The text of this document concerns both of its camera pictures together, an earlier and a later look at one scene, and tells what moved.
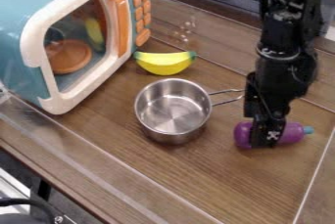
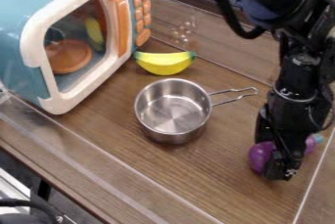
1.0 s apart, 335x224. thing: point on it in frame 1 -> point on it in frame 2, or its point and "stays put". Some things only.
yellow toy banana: x=163 y=64 stays put
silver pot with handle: x=172 y=109 stays put
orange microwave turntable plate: x=69 y=56 stays put
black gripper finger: x=265 y=131 -> x=285 y=159
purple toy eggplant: x=292 y=134 -> x=260 y=153
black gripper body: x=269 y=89 -> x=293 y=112
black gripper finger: x=253 y=105 -> x=265 y=130
